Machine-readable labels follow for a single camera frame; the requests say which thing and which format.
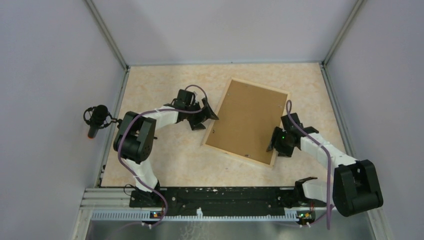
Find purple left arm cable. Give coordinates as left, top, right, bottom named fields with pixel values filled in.
left=117, top=85, right=209, bottom=229

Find light wooden picture frame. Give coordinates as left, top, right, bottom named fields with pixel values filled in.
left=201, top=77, right=291, bottom=170

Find brown cardboard backing board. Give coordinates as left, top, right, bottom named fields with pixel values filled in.
left=205, top=80, right=288, bottom=166

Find black microphone on stand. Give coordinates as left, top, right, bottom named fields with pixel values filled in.
left=83, top=104, right=123, bottom=139

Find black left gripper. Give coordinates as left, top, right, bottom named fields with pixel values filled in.
left=185, top=98, right=219, bottom=131

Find aluminium front rail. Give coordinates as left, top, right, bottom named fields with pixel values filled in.
left=71, top=187, right=382, bottom=240

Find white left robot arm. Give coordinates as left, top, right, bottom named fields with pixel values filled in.
left=113, top=89, right=219, bottom=207

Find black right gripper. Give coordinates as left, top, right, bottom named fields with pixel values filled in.
left=266, top=126, right=295, bottom=158

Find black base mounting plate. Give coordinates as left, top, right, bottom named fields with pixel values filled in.
left=129, top=186, right=325, bottom=217

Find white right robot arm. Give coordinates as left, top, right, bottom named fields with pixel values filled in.
left=266, top=113, right=384, bottom=217

